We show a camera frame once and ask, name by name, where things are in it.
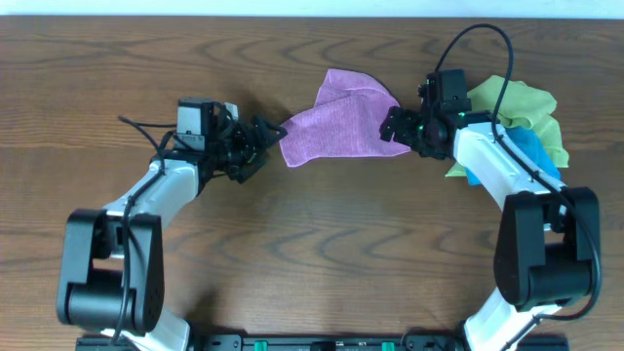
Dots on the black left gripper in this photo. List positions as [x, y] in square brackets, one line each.
[245, 147]

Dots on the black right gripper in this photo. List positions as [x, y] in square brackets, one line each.
[407, 130]

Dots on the purple microfiber cloth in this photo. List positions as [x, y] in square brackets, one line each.
[344, 121]

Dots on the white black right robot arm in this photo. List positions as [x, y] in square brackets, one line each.
[547, 256]

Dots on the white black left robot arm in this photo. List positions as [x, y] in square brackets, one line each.
[111, 279]

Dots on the green microfiber cloth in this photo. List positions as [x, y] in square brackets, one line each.
[522, 106]

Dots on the blue microfiber cloth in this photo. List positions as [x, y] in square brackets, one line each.
[531, 145]

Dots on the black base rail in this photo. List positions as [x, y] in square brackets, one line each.
[414, 342]

